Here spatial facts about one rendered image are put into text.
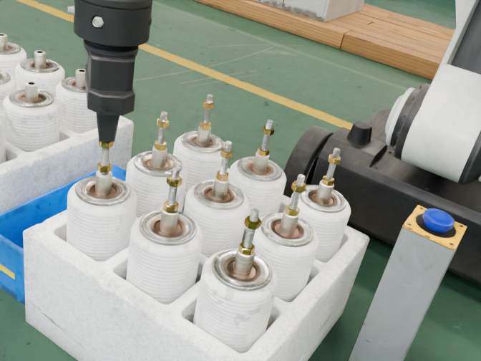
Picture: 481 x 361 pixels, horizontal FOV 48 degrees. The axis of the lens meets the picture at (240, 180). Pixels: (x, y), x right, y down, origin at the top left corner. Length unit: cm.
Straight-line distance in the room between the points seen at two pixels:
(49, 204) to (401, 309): 62
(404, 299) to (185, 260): 30
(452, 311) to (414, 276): 41
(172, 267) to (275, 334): 16
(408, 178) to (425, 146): 21
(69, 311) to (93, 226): 14
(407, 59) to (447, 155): 168
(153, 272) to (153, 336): 8
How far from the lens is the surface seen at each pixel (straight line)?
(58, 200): 104
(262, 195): 87
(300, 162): 117
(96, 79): 66
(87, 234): 77
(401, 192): 113
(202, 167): 92
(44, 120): 102
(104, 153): 75
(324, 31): 272
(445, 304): 118
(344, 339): 100
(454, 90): 97
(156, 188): 83
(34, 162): 100
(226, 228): 78
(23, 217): 100
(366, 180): 114
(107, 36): 64
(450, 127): 95
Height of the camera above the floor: 68
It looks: 30 degrees down
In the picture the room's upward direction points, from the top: 12 degrees clockwise
